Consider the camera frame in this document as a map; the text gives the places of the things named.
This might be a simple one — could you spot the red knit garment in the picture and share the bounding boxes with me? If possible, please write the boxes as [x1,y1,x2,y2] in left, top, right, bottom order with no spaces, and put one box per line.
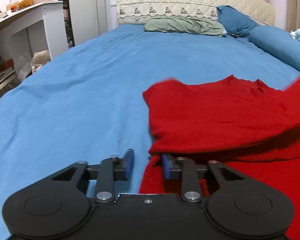
[139,76,300,239]

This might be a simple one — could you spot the cream quilted headboard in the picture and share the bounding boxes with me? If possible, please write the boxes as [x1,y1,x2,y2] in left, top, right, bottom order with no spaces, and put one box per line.
[117,0,275,25]

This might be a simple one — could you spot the blue duvet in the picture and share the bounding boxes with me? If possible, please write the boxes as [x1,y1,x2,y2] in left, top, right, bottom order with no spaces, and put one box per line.
[249,26,300,72]

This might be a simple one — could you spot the cream tote bag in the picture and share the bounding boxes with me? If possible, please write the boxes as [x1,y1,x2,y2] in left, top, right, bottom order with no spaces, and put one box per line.
[31,50,51,74]

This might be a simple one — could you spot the white grey wardrobe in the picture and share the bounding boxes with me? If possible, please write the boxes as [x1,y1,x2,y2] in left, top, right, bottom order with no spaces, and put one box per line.
[60,0,108,48]

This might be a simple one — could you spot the white desk shelf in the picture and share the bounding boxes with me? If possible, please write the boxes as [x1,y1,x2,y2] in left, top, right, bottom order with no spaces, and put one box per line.
[0,1,69,91]

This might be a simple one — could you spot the green pillow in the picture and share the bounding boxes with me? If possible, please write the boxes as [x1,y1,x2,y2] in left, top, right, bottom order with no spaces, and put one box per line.
[144,16,227,37]

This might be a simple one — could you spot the blue bed sheet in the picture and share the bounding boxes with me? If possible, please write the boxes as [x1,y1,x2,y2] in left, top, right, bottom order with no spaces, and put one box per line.
[0,24,300,239]

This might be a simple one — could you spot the dark blue pillow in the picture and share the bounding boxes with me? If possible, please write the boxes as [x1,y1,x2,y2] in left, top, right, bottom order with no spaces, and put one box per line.
[217,5,260,37]

